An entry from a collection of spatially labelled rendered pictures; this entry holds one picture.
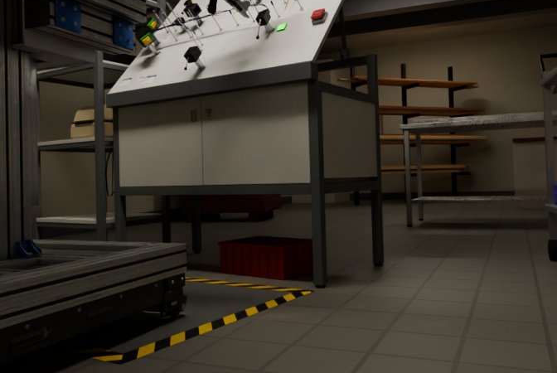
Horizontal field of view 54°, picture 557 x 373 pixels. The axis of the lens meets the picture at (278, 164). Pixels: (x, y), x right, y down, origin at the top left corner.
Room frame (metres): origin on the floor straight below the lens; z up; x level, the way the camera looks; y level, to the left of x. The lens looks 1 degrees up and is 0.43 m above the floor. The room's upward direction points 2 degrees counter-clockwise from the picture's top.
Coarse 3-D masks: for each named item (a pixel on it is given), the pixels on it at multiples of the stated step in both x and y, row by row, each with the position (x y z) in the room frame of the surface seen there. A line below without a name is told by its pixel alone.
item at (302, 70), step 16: (304, 64) 2.07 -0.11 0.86; (192, 80) 2.39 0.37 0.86; (208, 80) 2.33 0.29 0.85; (224, 80) 2.29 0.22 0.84; (240, 80) 2.24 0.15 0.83; (256, 80) 2.19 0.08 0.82; (272, 80) 2.15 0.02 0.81; (288, 80) 2.11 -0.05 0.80; (304, 80) 2.10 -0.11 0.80; (112, 96) 2.68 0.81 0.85; (128, 96) 2.61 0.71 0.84; (144, 96) 2.55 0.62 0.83; (160, 96) 2.50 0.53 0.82; (176, 96) 2.44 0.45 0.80; (192, 96) 2.42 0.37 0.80
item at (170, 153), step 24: (120, 120) 2.71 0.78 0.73; (144, 120) 2.61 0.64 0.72; (168, 120) 2.52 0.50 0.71; (192, 120) 2.45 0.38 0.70; (120, 144) 2.71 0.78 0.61; (144, 144) 2.61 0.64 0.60; (168, 144) 2.53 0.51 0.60; (192, 144) 2.44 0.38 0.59; (120, 168) 2.71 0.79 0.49; (144, 168) 2.62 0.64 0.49; (168, 168) 2.53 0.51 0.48; (192, 168) 2.45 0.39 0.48
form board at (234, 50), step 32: (192, 0) 3.07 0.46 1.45; (224, 0) 2.86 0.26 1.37; (288, 0) 2.51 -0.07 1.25; (320, 0) 2.37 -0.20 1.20; (192, 32) 2.76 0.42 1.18; (224, 32) 2.59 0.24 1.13; (256, 32) 2.43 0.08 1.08; (288, 32) 2.29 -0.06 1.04; (320, 32) 2.18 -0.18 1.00; (160, 64) 2.67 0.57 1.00; (192, 64) 2.51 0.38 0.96; (224, 64) 2.36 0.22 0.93; (256, 64) 2.23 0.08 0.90; (288, 64) 2.12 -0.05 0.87
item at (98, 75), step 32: (160, 0) 3.10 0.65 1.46; (96, 64) 2.73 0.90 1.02; (96, 96) 2.73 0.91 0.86; (96, 128) 2.74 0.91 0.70; (96, 160) 2.74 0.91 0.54; (96, 192) 2.74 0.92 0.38; (32, 224) 3.05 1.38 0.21; (64, 224) 2.89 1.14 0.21; (96, 224) 2.74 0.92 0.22; (128, 224) 2.88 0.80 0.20
